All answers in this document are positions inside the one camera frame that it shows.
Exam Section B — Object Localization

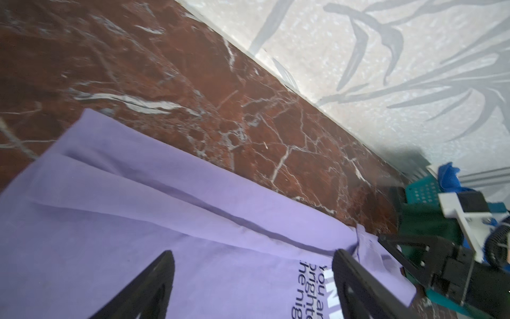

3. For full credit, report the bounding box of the purple t-shirt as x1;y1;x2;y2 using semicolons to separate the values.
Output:
1;110;416;318

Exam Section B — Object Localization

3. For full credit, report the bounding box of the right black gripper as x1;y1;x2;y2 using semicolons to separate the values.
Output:
378;235;509;318

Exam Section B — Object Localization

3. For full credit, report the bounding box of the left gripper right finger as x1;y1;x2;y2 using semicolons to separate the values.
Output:
332;249;418;319

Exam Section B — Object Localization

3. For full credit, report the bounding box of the green t-shirt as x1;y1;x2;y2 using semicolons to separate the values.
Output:
397;203;464;245

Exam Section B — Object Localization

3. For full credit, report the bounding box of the teal plastic basket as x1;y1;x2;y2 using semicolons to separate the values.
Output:
405;175;491;318

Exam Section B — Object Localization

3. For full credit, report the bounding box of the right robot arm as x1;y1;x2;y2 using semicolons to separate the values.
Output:
378;218;509;318

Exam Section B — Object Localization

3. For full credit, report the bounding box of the blue t-shirt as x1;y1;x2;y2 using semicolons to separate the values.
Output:
438;162;474;194

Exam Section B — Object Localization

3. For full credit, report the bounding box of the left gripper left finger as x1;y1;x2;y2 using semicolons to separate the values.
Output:
92;251;175;318

